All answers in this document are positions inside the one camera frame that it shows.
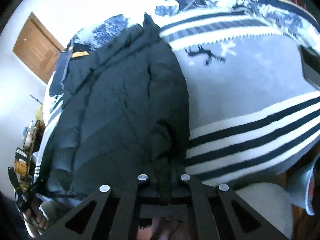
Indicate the black puffer jacket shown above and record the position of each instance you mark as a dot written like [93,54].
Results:
[125,112]

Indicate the cluttered wooden side table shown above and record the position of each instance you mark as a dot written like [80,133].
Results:
[31,140]

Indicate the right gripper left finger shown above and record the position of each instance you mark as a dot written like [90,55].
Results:
[108,213]

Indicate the yellow container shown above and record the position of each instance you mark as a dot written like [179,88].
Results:
[20,168]

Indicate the dark striped pillow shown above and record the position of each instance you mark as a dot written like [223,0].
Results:
[74,52]

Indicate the bed with striped deer blanket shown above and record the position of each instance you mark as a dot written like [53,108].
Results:
[250,109]

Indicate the yellow plastic bag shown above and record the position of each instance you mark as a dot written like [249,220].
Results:
[39,114]

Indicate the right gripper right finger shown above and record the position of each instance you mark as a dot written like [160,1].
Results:
[220,213]

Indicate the brown wooden door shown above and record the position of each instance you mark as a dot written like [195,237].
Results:
[37,48]

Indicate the lying HOMES pillow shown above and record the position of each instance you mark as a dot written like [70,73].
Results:
[287,17]

